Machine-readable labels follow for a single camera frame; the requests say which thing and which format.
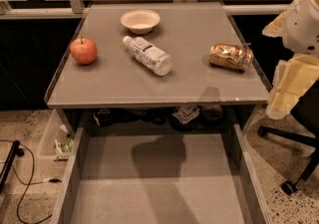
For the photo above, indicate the grey cabinet with top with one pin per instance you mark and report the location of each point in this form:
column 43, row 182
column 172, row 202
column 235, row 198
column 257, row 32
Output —
column 173, row 70

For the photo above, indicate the red apple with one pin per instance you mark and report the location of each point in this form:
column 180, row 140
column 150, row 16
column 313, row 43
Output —
column 84, row 51

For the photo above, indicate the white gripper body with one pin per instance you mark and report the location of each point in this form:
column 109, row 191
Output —
column 301, row 29

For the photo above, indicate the black bar on floor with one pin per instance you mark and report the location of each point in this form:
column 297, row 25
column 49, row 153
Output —
column 8, row 162

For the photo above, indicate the white paper bowl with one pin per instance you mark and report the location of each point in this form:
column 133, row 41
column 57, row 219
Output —
column 140, row 21

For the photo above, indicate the open grey top drawer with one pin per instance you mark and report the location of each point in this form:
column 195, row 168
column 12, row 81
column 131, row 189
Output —
column 155, row 175

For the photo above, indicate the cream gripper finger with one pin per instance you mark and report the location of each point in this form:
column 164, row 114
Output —
column 292, row 79
column 275, row 28

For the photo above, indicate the clear plastic water bottle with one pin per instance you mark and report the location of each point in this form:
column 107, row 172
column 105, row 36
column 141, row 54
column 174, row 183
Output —
column 155, row 59

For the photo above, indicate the crushed gold soda can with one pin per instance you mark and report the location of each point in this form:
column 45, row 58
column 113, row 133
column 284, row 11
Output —
column 231, row 57

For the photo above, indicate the black item on shelf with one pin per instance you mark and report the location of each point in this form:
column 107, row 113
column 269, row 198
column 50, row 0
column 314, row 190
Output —
column 104, row 117

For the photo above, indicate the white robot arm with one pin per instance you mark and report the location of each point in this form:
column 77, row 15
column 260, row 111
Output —
column 298, row 27

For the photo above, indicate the dark round item on shelf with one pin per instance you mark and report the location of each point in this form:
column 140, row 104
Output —
column 211, row 115

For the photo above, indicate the clear plastic storage bin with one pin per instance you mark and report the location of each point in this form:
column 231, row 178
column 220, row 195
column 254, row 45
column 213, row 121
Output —
column 56, row 143

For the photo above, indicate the black and white patterned item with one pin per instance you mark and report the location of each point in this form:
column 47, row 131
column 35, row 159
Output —
column 186, row 114

